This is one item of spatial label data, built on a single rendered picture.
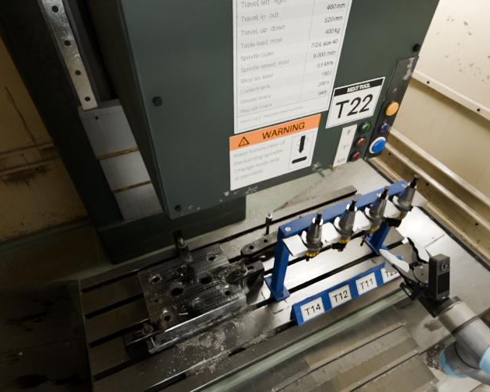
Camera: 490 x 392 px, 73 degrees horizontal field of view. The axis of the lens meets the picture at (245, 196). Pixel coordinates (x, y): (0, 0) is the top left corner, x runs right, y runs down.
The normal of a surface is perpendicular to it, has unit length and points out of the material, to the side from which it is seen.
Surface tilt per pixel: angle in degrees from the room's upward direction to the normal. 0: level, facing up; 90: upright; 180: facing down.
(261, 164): 90
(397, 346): 8
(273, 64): 90
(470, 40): 90
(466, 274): 24
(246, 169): 90
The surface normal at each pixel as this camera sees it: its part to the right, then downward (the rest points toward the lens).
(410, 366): 0.15, -0.73
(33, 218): 0.43, 0.65
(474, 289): -0.36, -0.51
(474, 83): -0.90, 0.29
